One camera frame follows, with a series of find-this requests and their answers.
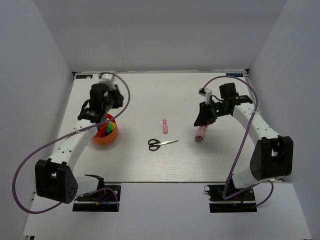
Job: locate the left blue table label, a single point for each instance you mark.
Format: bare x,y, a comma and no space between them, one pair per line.
84,76

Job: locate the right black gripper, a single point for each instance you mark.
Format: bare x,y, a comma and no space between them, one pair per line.
204,117

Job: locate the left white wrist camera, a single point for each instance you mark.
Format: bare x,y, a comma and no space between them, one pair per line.
107,78

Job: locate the blue table label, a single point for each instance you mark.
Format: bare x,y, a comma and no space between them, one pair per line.
84,76
238,75

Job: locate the pink marker tube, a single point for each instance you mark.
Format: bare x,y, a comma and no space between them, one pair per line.
200,134

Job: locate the pink eraser case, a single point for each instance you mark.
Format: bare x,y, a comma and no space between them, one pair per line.
165,129

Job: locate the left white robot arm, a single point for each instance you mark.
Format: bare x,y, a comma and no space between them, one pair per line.
54,177

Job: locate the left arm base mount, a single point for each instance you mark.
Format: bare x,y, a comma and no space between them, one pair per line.
103,201

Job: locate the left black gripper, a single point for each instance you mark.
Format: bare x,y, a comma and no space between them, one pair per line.
117,92

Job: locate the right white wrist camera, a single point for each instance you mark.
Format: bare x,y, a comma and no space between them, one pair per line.
206,93

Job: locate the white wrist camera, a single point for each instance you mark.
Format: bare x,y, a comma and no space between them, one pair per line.
206,93
107,78

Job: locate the green highlighter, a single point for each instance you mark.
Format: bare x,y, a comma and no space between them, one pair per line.
108,131

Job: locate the yellow highlighter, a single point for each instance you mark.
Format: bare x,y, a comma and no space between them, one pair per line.
112,125

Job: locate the right blue table label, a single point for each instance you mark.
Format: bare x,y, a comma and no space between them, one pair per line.
238,75

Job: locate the black handled scissors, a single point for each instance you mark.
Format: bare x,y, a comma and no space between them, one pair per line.
154,144

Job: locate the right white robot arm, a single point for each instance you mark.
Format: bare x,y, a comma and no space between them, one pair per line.
273,154

